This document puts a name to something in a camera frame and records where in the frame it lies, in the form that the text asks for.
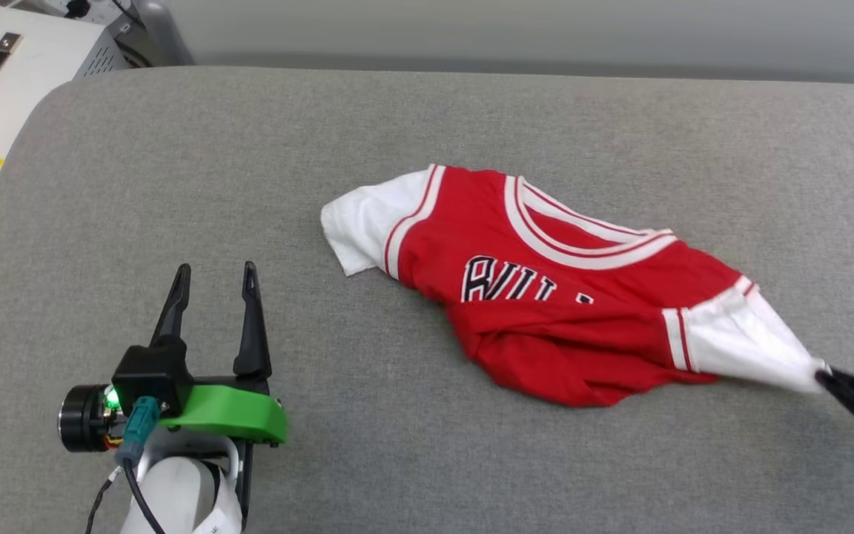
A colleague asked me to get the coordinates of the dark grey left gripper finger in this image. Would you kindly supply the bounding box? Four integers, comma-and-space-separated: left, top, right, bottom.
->
232, 261, 274, 381
149, 263, 193, 349

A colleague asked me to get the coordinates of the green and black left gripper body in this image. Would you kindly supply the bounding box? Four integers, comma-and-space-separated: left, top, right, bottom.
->
58, 383, 288, 454

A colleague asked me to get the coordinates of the red Bulls basketball jersey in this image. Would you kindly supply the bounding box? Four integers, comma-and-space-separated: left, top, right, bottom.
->
321, 164, 833, 408

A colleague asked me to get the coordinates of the white metal appliance box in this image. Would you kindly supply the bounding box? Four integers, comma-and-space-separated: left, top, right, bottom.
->
0, 0, 132, 225

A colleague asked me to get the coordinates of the black cable with teal connector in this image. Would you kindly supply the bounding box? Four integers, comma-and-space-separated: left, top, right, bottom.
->
85, 395, 168, 534

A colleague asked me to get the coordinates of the grey metal frame leg rounded foot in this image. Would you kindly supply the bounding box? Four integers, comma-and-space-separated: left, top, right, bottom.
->
133, 0, 195, 67

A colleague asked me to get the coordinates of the black power cable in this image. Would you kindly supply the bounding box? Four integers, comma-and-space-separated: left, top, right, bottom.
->
110, 0, 152, 32

